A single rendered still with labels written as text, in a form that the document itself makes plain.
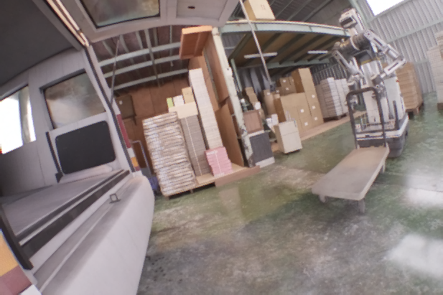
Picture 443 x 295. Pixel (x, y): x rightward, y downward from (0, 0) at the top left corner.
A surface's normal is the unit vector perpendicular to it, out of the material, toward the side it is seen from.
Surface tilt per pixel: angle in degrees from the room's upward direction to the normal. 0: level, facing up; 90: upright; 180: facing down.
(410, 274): 0
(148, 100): 90
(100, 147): 90
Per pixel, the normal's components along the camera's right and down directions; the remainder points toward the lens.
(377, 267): -0.26, -0.97
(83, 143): 0.25, -0.05
